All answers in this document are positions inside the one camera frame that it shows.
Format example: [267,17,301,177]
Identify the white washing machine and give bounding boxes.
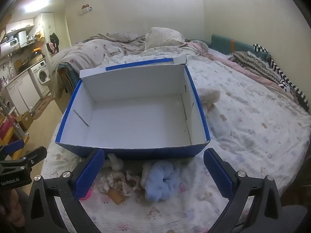
[28,61,51,98]

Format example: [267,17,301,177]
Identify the beige ruffled scrunchie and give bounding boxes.
[123,170,142,197]
[98,171,125,195]

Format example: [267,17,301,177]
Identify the red bag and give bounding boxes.
[0,117,15,141]

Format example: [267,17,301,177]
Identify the teal padded headboard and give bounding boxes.
[211,34,271,61]

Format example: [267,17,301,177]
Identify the white water heater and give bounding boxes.
[0,38,19,57]

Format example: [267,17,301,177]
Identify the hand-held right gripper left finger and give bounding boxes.
[24,148,105,233]

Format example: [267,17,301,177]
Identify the white wall cabinet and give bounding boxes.
[5,18,34,34]

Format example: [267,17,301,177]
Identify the teal padded footboard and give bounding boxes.
[59,63,80,96]

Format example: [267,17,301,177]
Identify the hanging dark clothes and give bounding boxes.
[49,33,60,54]

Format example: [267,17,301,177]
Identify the brown paper card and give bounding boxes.
[107,189,126,205]

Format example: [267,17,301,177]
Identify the light blue fluffy scrunchie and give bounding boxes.
[145,161,181,202]

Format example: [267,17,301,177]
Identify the beige floral duvet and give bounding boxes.
[50,32,151,98]

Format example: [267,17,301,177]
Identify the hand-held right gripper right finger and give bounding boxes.
[204,148,283,233]

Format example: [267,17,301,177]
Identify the pink blanket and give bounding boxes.
[187,41,280,85]

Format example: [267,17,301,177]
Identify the cream pillow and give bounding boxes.
[145,27,185,50]

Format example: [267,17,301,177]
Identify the zigzag knitted blanket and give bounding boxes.
[228,51,280,83]

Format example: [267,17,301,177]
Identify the blue and white cardboard box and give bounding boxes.
[55,55,211,161]

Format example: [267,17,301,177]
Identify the brown door mat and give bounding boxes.
[33,97,52,119]

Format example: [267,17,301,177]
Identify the white base cabinet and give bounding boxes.
[5,74,41,114]

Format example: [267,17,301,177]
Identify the yellow chair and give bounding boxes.
[10,124,30,160]

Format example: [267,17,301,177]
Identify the white range hood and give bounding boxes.
[18,30,28,48]

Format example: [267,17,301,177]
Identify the ceiling light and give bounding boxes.
[23,0,50,13]

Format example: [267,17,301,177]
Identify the person's dark grey clothing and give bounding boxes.
[279,204,308,233]

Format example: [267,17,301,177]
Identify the wall socket with sticker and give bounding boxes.
[77,3,93,15]

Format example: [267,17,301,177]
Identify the kitchen countertop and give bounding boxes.
[0,53,45,83]

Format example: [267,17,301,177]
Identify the black and white striped cloth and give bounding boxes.
[253,44,310,113]

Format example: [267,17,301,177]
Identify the brown cardboard box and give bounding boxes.
[17,111,34,131]

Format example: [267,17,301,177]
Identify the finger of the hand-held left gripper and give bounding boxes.
[0,139,25,156]
[23,146,48,167]

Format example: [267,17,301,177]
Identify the cream fluffy plush item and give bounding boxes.
[199,87,221,111]

